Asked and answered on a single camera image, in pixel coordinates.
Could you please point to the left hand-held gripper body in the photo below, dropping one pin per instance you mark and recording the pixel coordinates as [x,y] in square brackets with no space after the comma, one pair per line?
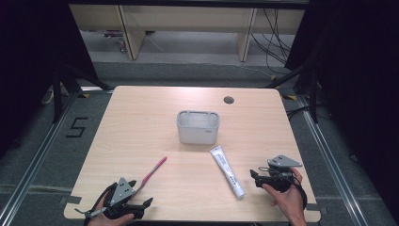
[122,191]

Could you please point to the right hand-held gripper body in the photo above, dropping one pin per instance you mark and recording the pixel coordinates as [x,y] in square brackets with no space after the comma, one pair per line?
[280,180]

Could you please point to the pink toothbrush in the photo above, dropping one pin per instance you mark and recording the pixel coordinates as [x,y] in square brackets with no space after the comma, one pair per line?
[153,171]

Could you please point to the white toothpaste tube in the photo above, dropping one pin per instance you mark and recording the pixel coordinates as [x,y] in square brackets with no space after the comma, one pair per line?
[226,169]

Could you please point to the white plastic container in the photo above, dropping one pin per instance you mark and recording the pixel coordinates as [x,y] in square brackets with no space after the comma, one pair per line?
[197,135]

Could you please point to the person's right hand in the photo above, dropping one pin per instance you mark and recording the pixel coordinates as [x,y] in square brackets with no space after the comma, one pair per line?
[290,202]

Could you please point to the person's left hand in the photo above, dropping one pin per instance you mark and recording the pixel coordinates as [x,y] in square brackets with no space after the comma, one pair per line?
[100,218]

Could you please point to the grey tape strip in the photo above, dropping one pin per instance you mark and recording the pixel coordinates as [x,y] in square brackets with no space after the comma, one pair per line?
[71,200]

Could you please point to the black metal stand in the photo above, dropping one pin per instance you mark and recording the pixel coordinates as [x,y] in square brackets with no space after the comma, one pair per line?
[313,94]
[57,94]

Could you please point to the black curtain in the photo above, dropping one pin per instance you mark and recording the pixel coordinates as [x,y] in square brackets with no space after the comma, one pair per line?
[360,78]
[31,62]

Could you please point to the small red floor clutter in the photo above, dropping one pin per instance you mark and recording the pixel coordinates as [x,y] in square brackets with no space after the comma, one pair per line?
[114,36]

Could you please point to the beige wooden desk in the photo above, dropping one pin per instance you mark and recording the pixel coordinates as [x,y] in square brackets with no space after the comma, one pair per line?
[188,19]

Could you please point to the aluminium floor rail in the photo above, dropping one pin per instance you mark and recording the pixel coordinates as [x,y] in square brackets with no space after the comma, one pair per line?
[37,153]
[329,157]

